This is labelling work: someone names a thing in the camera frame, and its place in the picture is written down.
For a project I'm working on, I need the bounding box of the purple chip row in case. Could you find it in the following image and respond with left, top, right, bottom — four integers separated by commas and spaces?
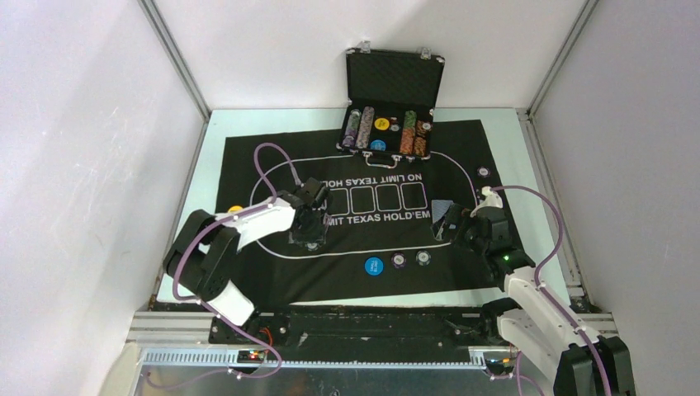
341, 110, 362, 148

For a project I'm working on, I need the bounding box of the black aluminium chip case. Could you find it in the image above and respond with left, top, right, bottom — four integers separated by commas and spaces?
335, 40, 446, 169

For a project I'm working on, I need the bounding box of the green orange chip row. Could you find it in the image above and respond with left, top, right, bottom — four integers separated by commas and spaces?
399, 111, 417, 155

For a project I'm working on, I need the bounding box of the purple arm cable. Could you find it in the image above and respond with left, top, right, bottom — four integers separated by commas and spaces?
480, 186, 613, 396
173, 143, 307, 381

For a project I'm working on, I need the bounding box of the purple chip bottom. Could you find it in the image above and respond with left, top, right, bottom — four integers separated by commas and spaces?
390, 252, 407, 269

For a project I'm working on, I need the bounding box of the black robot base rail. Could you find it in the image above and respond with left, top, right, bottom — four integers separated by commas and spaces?
207, 305, 534, 365

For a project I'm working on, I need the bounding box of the pink grey chip row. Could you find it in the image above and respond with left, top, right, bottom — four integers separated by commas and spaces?
355, 106, 375, 149

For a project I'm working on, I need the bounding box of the blue yellow chip bottom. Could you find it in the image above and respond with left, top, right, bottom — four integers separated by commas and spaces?
415, 250, 432, 266

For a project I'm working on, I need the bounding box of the blue button in case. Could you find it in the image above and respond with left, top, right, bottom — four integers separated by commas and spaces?
370, 139, 386, 152

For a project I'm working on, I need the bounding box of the yellow button in case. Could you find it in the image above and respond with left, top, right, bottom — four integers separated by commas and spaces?
374, 117, 391, 131

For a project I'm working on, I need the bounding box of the brown chip row in case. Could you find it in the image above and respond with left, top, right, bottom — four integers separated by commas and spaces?
413, 121, 433, 158

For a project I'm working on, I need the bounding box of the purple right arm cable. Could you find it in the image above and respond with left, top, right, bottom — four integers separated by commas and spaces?
480, 186, 613, 396

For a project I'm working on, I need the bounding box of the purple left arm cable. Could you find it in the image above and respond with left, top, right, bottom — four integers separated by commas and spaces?
173, 143, 307, 381

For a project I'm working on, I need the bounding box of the black poker felt mat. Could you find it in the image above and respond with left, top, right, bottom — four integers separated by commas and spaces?
215, 120, 501, 309

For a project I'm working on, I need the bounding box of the blue round button chip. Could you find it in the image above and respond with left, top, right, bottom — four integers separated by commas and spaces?
364, 257, 385, 276

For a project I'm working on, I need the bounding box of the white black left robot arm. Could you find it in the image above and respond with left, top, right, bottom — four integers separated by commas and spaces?
163, 178, 330, 344

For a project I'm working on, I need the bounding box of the blue card deck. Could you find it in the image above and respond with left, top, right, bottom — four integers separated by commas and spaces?
431, 200, 454, 224

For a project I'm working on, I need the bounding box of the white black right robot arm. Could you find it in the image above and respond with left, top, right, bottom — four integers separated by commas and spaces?
431, 186, 636, 395

